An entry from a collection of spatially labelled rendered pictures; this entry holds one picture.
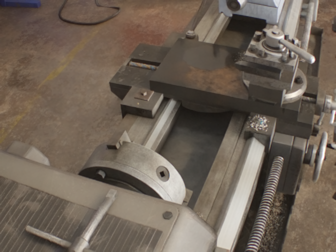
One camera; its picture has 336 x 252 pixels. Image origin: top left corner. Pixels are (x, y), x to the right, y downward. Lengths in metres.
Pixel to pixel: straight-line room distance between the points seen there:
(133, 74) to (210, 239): 1.14
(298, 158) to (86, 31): 2.69
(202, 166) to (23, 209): 0.96
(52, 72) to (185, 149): 2.01
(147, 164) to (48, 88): 2.41
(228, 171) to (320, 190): 1.18
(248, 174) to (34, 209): 0.85
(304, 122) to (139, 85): 0.64
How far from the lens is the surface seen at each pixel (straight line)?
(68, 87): 3.28
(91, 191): 0.76
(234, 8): 1.83
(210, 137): 1.71
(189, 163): 1.62
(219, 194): 1.38
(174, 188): 0.99
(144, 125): 1.60
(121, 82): 1.75
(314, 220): 2.41
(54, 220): 0.73
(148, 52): 1.90
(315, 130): 1.88
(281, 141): 1.61
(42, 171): 0.81
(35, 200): 0.77
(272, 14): 2.20
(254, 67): 1.44
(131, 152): 0.98
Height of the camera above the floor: 1.91
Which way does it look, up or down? 43 degrees down
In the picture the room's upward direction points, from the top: 4 degrees counter-clockwise
